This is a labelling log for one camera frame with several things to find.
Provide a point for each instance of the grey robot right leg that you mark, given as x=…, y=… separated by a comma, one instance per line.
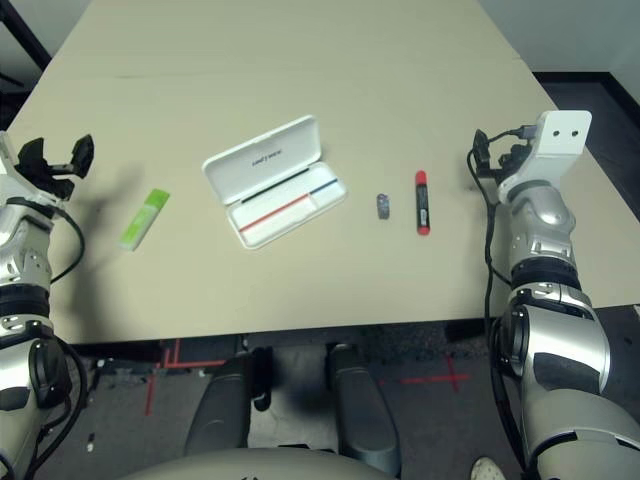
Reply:
x=365, y=415

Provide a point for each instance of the grey robot leg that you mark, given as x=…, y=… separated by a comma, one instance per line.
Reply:
x=220, y=410
x=365, y=415

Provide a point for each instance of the white hinged pencil case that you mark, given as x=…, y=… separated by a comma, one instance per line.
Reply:
x=270, y=155

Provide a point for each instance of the green white eraser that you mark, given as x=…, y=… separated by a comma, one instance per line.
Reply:
x=145, y=217

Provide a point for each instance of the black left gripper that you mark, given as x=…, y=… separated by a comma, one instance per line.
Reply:
x=52, y=177

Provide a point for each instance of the black metal table frame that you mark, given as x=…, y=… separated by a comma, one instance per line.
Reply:
x=30, y=35

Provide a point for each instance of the small black white floor scrap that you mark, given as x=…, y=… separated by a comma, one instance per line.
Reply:
x=90, y=442

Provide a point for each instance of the beige robot torso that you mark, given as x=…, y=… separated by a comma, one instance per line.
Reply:
x=260, y=467

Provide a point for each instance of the white shoe of bystander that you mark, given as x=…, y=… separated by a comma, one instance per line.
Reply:
x=487, y=470

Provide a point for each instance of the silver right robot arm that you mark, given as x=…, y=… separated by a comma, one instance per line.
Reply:
x=550, y=215

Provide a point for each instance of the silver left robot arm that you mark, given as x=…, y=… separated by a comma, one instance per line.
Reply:
x=20, y=240

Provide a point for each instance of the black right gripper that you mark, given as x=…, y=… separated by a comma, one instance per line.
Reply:
x=510, y=157

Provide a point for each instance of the grey robot left leg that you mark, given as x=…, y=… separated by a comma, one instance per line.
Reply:
x=220, y=410

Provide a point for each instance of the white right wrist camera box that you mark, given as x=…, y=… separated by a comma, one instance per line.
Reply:
x=562, y=135

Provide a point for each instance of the black marker with red cap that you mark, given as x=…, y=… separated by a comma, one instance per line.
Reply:
x=422, y=200

